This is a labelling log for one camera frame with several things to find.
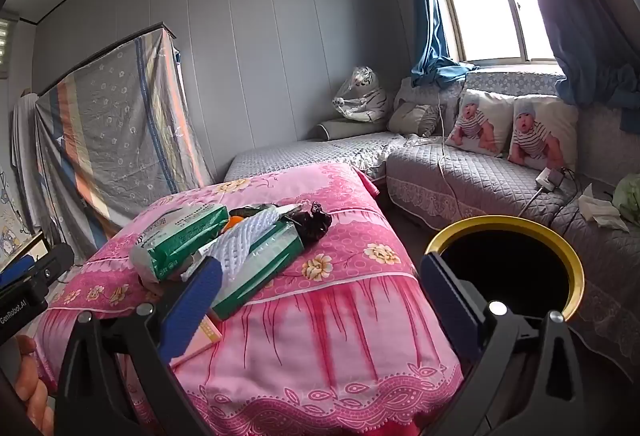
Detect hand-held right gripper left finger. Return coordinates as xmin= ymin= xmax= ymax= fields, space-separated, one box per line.
xmin=54 ymin=256 xmax=223 ymax=436

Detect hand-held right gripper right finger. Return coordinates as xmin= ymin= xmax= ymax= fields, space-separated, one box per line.
xmin=419 ymin=252 xmax=583 ymax=436

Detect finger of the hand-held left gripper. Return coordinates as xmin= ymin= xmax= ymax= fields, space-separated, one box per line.
xmin=35 ymin=242 xmax=76 ymax=281

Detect pink cardboard box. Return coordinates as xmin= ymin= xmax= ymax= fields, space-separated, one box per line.
xmin=172 ymin=316 xmax=223 ymax=364

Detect black bin with gold rim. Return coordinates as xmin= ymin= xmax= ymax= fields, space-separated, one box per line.
xmin=424 ymin=216 xmax=586 ymax=322

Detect bulging green tissue packet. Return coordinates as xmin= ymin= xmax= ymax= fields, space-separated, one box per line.
xmin=129 ymin=203 xmax=230 ymax=284

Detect black plastic bag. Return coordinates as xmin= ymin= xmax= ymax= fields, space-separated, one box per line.
xmin=285 ymin=201 xmax=333 ymax=244

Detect person's left hand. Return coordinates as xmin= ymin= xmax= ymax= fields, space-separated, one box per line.
xmin=14 ymin=335 xmax=55 ymax=436

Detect pink floral blanket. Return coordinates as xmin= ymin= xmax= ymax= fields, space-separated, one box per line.
xmin=32 ymin=161 xmax=463 ymax=436

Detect striped floral cloth cover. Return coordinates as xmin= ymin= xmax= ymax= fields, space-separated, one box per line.
xmin=35 ymin=22 xmax=216 ymax=262

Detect white power adapter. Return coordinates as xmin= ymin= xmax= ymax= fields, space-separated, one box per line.
xmin=536 ymin=167 xmax=566 ymax=192

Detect white tissues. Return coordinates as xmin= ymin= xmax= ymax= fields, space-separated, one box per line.
xmin=577 ymin=183 xmax=630 ymax=233

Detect baby print pillow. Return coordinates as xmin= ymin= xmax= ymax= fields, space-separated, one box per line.
xmin=445 ymin=88 xmax=516 ymax=157
xmin=507 ymin=96 xmax=580 ymax=172

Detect grey pillow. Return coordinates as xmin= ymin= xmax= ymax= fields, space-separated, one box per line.
xmin=387 ymin=103 xmax=441 ymax=138

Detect grey bolster cushion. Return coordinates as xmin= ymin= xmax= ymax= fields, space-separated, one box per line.
xmin=319 ymin=118 xmax=387 ymax=140

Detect green plastic bag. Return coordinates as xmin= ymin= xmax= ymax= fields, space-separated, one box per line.
xmin=612 ymin=173 xmax=640 ymax=227

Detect crumpled grey bag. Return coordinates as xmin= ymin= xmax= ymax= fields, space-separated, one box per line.
xmin=332 ymin=66 xmax=390 ymax=123

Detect purple blue curtain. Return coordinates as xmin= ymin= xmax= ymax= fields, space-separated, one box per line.
xmin=510 ymin=0 xmax=640 ymax=133

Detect wall poster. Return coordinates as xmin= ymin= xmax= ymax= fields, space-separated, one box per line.
xmin=0 ymin=166 xmax=38 ymax=267

